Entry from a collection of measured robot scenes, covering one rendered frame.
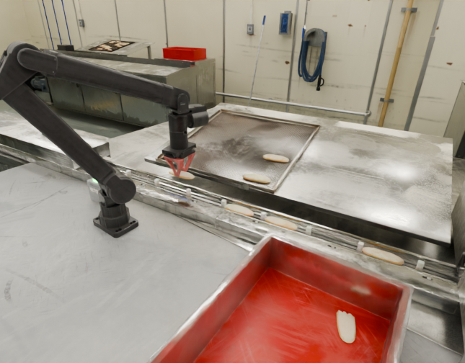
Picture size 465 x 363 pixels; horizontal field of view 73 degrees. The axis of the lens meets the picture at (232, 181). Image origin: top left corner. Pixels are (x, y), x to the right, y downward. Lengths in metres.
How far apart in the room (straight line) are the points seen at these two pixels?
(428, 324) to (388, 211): 0.33
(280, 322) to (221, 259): 0.23
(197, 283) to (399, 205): 0.63
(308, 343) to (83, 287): 0.52
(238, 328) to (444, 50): 3.79
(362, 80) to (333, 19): 0.83
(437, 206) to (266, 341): 0.66
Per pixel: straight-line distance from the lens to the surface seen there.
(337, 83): 4.60
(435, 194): 1.14
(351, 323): 0.75
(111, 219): 0.98
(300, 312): 0.75
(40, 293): 0.88
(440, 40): 4.15
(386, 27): 4.46
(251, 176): 1.08
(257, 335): 0.70
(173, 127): 0.98
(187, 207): 0.99
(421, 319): 0.84
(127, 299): 0.79
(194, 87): 4.17
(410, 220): 1.02
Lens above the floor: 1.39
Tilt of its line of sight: 28 degrees down
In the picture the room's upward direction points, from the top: 1 degrees clockwise
